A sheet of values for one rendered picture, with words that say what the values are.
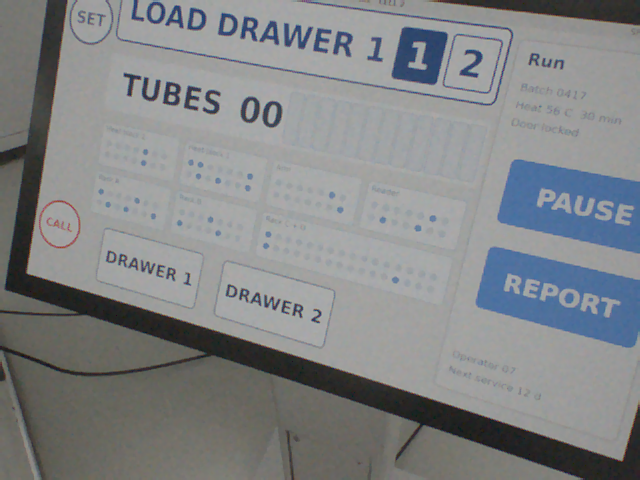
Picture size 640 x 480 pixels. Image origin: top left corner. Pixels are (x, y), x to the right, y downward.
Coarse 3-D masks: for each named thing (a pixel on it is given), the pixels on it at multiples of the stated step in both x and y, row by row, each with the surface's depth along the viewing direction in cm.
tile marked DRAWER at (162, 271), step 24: (120, 240) 47; (144, 240) 47; (120, 264) 48; (144, 264) 47; (168, 264) 46; (192, 264) 46; (120, 288) 48; (144, 288) 47; (168, 288) 46; (192, 288) 46
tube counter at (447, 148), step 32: (256, 96) 43; (288, 96) 43; (320, 96) 42; (256, 128) 44; (288, 128) 43; (320, 128) 42; (352, 128) 41; (384, 128) 41; (416, 128) 40; (448, 128) 40; (480, 128) 39; (352, 160) 42; (384, 160) 41; (416, 160) 40; (448, 160) 40; (480, 160) 39
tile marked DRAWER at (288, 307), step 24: (240, 264) 45; (240, 288) 45; (264, 288) 44; (288, 288) 44; (312, 288) 43; (216, 312) 45; (240, 312) 45; (264, 312) 44; (288, 312) 44; (312, 312) 43; (288, 336) 44; (312, 336) 43
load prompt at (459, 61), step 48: (144, 0) 45; (192, 0) 44; (240, 0) 43; (288, 0) 42; (192, 48) 45; (240, 48) 43; (288, 48) 42; (336, 48) 41; (384, 48) 40; (432, 48) 40; (480, 48) 39; (432, 96) 40; (480, 96) 39
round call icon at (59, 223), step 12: (48, 204) 49; (60, 204) 49; (72, 204) 48; (84, 204) 48; (48, 216) 49; (60, 216) 49; (72, 216) 49; (36, 228) 50; (48, 228) 49; (60, 228) 49; (72, 228) 49; (36, 240) 50; (48, 240) 49; (60, 240) 49; (72, 240) 49; (72, 252) 49
